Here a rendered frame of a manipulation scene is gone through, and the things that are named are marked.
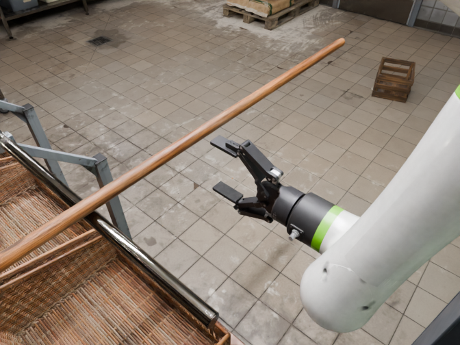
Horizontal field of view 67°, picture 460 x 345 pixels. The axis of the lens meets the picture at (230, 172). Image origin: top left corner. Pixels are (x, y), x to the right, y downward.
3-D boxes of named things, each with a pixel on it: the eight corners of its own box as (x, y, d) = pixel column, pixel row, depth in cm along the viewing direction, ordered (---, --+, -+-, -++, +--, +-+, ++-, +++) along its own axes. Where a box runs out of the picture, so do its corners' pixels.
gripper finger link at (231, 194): (243, 194, 80) (243, 196, 80) (220, 180, 83) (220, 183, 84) (235, 202, 78) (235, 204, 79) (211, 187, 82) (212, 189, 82)
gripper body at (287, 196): (289, 208, 63) (248, 184, 67) (284, 237, 69) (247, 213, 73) (311, 185, 67) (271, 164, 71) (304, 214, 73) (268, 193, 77)
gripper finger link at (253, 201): (275, 191, 72) (278, 196, 72) (243, 196, 81) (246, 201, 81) (264, 201, 70) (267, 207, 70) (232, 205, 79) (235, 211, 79)
